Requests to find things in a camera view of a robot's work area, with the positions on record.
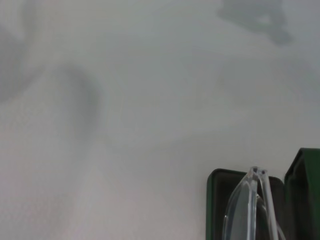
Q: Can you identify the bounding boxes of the clear white glasses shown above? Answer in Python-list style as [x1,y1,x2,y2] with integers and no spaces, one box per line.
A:
[223,166,288,240]

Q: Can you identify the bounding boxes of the green glasses case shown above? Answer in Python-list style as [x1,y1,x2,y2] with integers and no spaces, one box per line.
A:
[206,147,320,240]

